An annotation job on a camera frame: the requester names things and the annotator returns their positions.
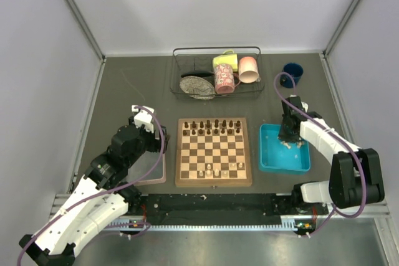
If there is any metal tray pink rim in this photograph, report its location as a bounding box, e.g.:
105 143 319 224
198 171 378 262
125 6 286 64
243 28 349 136
126 152 166 186

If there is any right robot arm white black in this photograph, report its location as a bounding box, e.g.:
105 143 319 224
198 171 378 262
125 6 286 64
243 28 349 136
279 95 385 214

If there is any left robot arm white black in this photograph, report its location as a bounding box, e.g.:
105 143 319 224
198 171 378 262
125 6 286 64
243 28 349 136
19 123 169 265

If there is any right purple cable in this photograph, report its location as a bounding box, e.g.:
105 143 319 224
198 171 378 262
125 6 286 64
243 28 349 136
273 72 365 219

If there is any dark blue mug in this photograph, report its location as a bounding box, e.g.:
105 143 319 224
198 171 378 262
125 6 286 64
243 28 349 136
280 62 304 88

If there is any pink white mug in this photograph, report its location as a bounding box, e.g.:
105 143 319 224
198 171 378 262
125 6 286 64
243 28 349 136
238 56 259 83

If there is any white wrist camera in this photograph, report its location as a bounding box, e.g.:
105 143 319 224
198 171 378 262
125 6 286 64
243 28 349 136
132 105 155 133
301 102 309 113

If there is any speckled ceramic plate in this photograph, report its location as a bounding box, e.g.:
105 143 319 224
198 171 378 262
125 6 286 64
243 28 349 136
180 76 215 100

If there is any black wire dish rack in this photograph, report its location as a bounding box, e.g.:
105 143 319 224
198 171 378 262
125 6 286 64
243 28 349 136
170 46 266 100

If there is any purple cable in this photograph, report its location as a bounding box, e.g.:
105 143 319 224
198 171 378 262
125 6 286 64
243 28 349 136
273 72 365 219
15 106 168 265

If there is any blue plastic tray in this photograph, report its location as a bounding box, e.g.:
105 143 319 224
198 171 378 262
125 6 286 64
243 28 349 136
258 123 311 174

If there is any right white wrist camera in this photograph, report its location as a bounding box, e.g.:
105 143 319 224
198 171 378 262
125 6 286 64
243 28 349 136
301 102 309 113

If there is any wooden chess board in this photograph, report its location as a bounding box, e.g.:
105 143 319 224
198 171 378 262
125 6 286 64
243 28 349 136
175 117 252 188

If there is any yellow mug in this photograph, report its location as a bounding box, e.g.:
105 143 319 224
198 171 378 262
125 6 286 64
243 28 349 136
213 49 238 72

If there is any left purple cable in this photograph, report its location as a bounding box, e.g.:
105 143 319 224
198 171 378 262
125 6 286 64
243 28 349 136
15 106 168 265

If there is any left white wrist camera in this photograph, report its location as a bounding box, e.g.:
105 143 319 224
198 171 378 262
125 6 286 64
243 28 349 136
132 105 155 133

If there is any aluminium front rail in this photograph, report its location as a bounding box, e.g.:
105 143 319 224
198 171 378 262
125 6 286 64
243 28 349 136
49 193 391 232

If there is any pink patterned mug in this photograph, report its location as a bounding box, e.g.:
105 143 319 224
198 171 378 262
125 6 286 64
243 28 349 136
214 64 241 95

